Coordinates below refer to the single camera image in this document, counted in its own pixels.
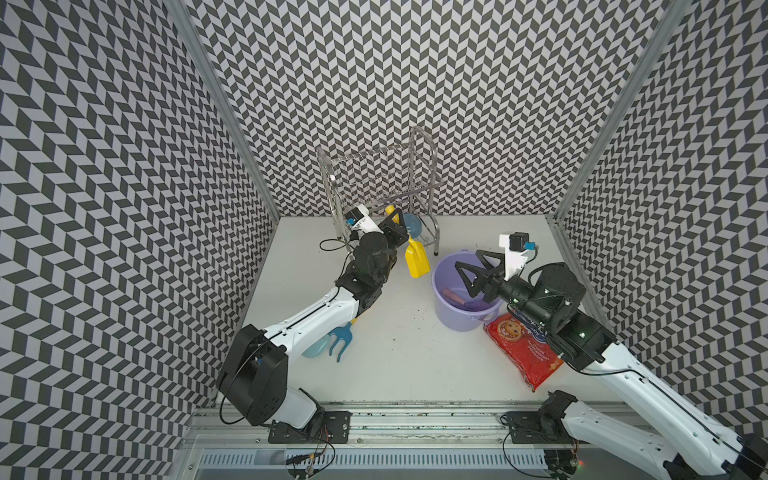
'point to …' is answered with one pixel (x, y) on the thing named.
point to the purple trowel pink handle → (471, 305)
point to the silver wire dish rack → (397, 177)
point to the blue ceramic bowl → (413, 224)
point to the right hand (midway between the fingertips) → (466, 265)
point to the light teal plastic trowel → (318, 348)
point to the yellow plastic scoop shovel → (415, 253)
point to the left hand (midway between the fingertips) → (402, 212)
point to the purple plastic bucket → (452, 314)
